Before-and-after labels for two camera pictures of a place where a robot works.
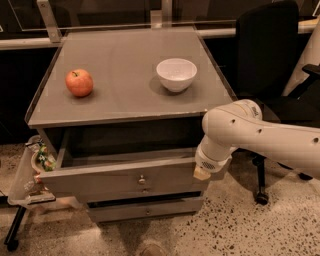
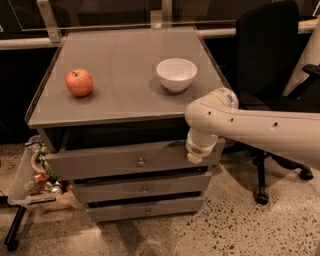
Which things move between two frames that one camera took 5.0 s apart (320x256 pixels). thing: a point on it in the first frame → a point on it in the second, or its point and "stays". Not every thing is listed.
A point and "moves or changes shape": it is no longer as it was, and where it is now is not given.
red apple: [79, 82] stays
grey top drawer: [113, 171] moves or changes shape
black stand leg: [11, 239] stays
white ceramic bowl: [176, 73] stays
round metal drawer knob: [141, 181] → [140, 163]
